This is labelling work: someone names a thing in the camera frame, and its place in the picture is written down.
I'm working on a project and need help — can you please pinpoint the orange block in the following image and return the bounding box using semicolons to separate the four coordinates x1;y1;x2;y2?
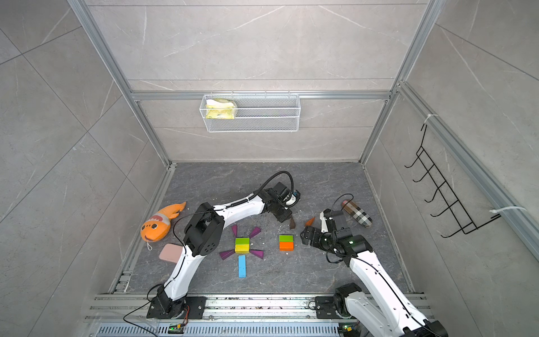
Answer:
279;242;294;251

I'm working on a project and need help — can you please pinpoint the yellow block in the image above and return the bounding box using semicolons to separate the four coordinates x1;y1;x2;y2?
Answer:
234;244;250;254

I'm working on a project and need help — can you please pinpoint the light blue long block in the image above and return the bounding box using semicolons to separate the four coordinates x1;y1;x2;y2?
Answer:
238;255;246;279

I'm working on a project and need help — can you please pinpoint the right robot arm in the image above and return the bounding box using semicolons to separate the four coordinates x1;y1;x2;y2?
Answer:
300;209;448;336

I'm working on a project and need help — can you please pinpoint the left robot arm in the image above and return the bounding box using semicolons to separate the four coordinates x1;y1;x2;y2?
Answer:
147;183;300;319

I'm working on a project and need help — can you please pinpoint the plaid patterned pouch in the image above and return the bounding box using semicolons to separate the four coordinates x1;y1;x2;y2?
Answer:
342;199;373;227

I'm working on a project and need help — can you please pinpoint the yellow cloth in basket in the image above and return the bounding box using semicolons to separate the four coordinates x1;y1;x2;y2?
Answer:
204;98;237;119

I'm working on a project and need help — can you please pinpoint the pink rounded case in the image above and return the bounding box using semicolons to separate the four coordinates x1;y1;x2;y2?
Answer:
159;244;184;264

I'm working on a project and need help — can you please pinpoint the orange plush fish toy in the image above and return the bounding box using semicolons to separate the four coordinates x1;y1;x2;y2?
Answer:
140;202;187;243

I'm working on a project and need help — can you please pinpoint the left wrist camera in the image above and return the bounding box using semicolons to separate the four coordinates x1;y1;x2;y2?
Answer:
286;190;300;208

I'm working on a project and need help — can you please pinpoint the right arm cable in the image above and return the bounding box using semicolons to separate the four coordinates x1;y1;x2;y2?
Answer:
330;193;447;337

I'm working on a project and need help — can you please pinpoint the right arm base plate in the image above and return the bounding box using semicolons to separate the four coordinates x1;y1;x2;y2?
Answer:
314;296;352;320

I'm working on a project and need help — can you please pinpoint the white wire mesh basket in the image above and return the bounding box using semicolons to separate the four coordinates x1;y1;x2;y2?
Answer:
199;93;301;133

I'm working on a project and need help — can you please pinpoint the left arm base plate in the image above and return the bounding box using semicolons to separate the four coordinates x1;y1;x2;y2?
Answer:
146;296;207;320

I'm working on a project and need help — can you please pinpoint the black wire hook rack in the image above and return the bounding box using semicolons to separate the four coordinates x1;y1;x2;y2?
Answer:
404;124;501;239

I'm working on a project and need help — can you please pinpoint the metal front rail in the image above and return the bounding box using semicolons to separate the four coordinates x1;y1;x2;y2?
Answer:
82;293;439;337

